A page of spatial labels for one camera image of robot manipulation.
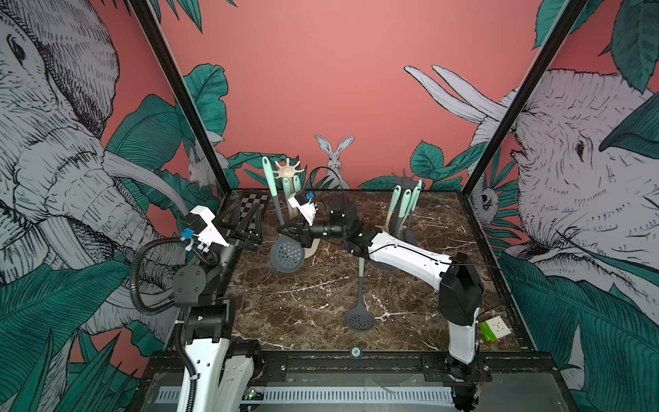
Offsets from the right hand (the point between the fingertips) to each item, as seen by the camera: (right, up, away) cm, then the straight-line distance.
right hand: (278, 228), depth 68 cm
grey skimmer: (+2, -8, +1) cm, 8 cm away
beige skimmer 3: (+36, +4, +4) cm, 36 cm away
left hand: (-3, +6, -13) cm, 14 cm away
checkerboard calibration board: (-24, +9, +44) cm, 51 cm away
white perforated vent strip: (+15, -47, +2) cm, 49 cm away
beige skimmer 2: (+10, -5, 0) cm, 11 cm away
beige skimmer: (+2, +10, +5) cm, 11 cm away
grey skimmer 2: (+23, -30, +14) cm, 41 cm away
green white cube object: (+65, -32, +9) cm, 73 cm away
